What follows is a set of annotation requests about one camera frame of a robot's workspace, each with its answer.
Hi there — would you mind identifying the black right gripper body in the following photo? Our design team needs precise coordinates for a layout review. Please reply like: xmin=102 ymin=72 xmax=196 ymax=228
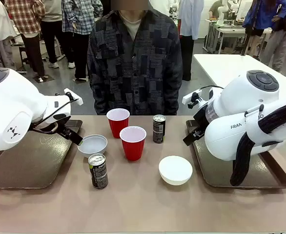
xmin=193 ymin=107 xmax=208 ymax=137

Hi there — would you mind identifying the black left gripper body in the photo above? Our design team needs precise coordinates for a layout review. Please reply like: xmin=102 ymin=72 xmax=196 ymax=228
xmin=56 ymin=121 xmax=76 ymax=141

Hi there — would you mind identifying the black drink can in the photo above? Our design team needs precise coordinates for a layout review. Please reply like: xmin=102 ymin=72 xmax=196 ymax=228
xmin=88 ymin=153 xmax=109 ymax=190
xmin=153 ymin=114 xmax=166 ymax=143

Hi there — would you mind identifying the white bowl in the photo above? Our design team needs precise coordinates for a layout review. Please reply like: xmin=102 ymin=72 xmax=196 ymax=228
xmin=158 ymin=156 xmax=193 ymax=185

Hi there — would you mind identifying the red plastic party cup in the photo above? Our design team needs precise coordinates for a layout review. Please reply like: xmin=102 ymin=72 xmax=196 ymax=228
xmin=106 ymin=108 xmax=130 ymax=139
xmin=119 ymin=126 xmax=147 ymax=161

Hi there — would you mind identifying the pale grey bowl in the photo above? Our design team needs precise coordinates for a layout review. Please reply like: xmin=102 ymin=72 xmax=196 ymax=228
xmin=77 ymin=134 xmax=108 ymax=158

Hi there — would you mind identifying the brown plastic serving tray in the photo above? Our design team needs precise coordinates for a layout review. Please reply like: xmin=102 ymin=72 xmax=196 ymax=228
xmin=0 ymin=119 xmax=83 ymax=190
xmin=185 ymin=119 xmax=286 ymax=190

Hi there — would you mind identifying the white folding table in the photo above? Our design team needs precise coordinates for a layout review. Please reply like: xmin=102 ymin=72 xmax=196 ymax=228
xmin=193 ymin=54 xmax=286 ymax=86

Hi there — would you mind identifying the person in patchwork shirt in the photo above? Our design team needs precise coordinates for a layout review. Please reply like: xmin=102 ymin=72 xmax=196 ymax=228
xmin=86 ymin=0 xmax=184 ymax=116

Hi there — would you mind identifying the white background desk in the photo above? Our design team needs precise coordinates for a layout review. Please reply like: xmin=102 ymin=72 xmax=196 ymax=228
xmin=206 ymin=19 xmax=273 ymax=54

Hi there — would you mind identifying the bystander in black trousers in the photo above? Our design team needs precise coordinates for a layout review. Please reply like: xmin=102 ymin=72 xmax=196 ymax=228
xmin=40 ymin=0 xmax=75 ymax=69

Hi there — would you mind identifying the bystander in light blue shirt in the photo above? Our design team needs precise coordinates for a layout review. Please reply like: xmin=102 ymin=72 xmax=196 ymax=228
xmin=177 ymin=0 xmax=204 ymax=81

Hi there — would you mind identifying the bystander in grey trousers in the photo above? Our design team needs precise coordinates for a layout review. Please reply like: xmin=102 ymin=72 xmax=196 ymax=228
xmin=260 ymin=0 xmax=286 ymax=71

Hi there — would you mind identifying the bystander in blue plaid shirt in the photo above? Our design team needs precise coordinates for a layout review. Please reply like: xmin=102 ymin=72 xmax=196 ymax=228
xmin=61 ymin=0 xmax=103 ymax=82

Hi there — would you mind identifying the bystander in red plaid shirt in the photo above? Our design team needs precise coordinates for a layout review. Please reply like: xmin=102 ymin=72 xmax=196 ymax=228
xmin=5 ymin=0 xmax=46 ymax=82

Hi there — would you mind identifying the bystander in blue jacket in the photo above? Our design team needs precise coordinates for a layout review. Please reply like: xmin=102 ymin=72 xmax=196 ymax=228
xmin=242 ymin=0 xmax=286 ymax=59

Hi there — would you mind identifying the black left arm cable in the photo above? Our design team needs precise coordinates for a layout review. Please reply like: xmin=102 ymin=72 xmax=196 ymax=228
xmin=30 ymin=97 xmax=80 ymax=135

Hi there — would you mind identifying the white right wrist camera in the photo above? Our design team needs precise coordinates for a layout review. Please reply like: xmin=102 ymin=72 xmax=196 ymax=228
xmin=182 ymin=89 xmax=204 ymax=108

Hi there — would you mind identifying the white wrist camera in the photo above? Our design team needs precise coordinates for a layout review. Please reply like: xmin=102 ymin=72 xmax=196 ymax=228
xmin=63 ymin=88 xmax=84 ymax=106
xmin=182 ymin=89 xmax=204 ymax=108

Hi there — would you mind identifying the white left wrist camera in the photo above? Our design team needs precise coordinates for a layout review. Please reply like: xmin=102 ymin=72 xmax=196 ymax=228
xmin=63 ymin=88 xmax=84 ymax=106

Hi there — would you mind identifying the black braided cable sleeve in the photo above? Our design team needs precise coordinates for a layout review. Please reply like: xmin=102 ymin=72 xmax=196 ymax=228
xmin=230 ymin=98 xmax=286 ymax=187

